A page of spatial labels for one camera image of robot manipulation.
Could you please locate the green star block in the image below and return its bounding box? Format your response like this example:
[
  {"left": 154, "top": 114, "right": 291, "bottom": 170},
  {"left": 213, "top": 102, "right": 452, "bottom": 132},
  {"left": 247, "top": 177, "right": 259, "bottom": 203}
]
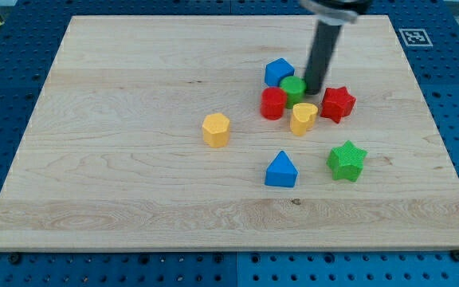
[{"left": 326, "top": 140, "right": 367, "bottom": 182}]

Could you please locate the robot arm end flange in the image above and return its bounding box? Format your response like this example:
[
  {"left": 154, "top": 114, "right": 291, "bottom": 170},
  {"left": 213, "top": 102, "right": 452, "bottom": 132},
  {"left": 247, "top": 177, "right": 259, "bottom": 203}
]
[{"left": 298, "top": 0, "right": 373, "bottom": 26}]

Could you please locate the red cylinder block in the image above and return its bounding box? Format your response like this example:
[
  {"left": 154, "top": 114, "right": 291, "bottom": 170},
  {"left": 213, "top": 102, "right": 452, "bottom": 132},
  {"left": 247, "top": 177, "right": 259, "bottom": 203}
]
[{"left": 260, "top": 87, "right": 287, "bottom": 120}]

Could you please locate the red star block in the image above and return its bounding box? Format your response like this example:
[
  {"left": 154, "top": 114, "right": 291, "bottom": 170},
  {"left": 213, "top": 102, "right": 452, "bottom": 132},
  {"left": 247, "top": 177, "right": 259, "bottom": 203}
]
[{"left": 320, "top": 87, "right": 356, "bottom": 124}]

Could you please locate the black bolt front right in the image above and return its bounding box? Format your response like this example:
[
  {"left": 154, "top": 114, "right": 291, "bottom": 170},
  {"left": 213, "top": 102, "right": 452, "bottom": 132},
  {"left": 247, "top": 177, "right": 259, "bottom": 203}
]
[{"left": 449, "top": 250, "right": 459, "bottom": 262}]

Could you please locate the black bolt front left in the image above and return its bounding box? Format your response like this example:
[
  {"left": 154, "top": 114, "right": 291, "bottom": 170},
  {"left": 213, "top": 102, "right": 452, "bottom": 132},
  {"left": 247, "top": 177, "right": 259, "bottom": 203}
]
[{"left": 7, "top": 253, "right": 22, "bottom": 265}]

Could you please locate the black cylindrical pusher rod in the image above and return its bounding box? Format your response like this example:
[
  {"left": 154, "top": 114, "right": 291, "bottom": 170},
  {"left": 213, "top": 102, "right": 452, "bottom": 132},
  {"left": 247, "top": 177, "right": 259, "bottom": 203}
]
[{"left": 304, "top": 21, "right": 341, "bottom": 95}]

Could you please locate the green cylinder block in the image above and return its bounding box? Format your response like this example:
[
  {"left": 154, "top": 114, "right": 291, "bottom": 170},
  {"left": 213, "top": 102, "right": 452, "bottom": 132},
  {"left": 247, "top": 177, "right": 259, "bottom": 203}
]
[{"left": 280, "top": 76, "right": 306, "bottom": 109}]

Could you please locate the black bolt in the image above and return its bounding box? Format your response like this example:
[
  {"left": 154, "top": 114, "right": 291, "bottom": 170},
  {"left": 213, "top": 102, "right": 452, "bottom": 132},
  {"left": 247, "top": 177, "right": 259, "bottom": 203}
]
[
  {"left": 7, "top": 253, "right": 22, "bottom": 265},
  {"left": 449, "top": 250, "right": 459, "bottom": 262}
]

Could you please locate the blue triangle block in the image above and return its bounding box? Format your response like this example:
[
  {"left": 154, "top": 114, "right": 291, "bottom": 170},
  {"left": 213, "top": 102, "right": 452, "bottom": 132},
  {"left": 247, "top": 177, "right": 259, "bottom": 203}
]
[{"left": 265, "top": 151, "right": 298, "bottom": 188}]

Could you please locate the wooden board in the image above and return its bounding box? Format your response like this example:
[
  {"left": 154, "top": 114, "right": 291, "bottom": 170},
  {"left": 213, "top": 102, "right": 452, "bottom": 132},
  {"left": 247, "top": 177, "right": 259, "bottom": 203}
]
[{"left": 0, "top": 15, "right": 459, "bottom": 253}]

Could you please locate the yellow hexagon block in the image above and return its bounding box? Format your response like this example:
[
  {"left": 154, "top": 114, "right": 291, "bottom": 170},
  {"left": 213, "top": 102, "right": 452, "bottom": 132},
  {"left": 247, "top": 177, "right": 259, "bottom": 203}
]
[{"left": 202, "top": 113, "right": 230, "bottom": 147}]

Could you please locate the white fiducial marker tag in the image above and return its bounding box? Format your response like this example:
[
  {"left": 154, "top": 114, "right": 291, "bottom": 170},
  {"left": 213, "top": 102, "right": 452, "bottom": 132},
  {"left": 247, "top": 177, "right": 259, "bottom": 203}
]
[{"left": 399, "top": 28, "right": 433, "bottom": 47}]

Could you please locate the blue cube block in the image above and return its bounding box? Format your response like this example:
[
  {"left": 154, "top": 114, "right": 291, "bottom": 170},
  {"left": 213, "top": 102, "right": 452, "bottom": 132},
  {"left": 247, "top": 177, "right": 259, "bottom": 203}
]
[{"left": 265, "top": 58, "right": 295, "bottom": 87}]

